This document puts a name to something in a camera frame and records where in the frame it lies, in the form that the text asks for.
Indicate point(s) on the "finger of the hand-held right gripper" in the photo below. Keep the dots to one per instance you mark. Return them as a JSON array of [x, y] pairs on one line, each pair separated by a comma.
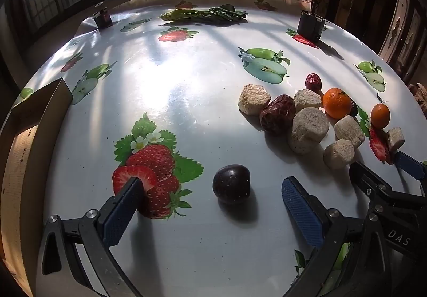
[[370, 183], [409, 164]]

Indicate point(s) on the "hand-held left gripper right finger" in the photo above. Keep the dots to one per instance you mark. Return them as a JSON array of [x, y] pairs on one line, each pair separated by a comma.
[[300, 208]]

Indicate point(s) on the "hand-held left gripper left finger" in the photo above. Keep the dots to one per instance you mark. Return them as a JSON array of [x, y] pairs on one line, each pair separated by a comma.
[[119, 215]]

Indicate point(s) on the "beige fibrous chunk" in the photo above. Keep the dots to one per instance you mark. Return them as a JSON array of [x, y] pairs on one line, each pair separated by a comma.
[[307, 99], [396, 140], [254, 99], [349, 132], [338, 153], [308, 128]]

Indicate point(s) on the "small orange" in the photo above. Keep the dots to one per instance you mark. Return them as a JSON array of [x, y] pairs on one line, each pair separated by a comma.
[[380, 116]]

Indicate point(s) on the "dark purple plum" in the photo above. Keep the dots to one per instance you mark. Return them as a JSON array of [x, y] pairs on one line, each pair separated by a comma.
[[231, 184]]

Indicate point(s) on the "large red date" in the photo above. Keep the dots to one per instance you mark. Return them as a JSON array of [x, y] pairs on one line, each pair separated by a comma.
[[277, 114]]

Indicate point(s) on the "wooden box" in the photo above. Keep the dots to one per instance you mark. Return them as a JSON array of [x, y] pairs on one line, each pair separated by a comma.
[[23, 163]]

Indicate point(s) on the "brown lumpy object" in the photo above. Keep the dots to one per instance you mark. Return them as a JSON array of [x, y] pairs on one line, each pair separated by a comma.
[[418, 93]]

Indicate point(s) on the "dark red date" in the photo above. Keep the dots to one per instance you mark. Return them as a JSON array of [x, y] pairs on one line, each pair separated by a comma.
[[353, 109]]

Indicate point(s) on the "large orange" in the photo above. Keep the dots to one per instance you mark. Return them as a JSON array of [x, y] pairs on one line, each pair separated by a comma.
[[337, 103]]

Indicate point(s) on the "small red date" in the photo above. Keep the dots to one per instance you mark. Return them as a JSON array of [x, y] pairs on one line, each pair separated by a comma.
[[313, 82]]

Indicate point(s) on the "wooden door with glass panels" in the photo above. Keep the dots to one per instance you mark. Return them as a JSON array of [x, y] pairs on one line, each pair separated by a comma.
[[402, 26]]

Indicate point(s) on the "fruit print tablecloth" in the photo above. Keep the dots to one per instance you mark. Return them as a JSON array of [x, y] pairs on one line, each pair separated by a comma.
[[186, 90]]

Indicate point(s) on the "black box device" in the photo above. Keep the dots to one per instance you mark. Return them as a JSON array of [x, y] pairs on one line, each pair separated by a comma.
[[310, 26]]

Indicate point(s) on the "dark glass jar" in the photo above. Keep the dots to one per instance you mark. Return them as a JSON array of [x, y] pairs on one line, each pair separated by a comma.
[[102, 17]]

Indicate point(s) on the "green leafy vegetables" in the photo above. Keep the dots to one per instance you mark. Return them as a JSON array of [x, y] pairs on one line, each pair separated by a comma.
[[203, 14]]

